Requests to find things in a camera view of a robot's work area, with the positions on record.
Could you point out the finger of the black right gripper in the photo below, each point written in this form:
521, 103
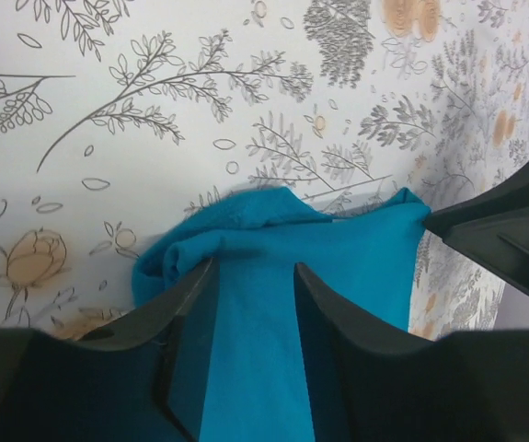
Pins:
491, 229

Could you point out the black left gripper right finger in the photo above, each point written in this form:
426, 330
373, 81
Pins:
370, 381

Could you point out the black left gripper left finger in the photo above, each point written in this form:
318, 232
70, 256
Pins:
142, 377

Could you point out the blue t shirt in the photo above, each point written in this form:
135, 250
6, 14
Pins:
256, 389

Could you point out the floral patterned tablecloth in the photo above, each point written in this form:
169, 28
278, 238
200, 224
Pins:
118, 119

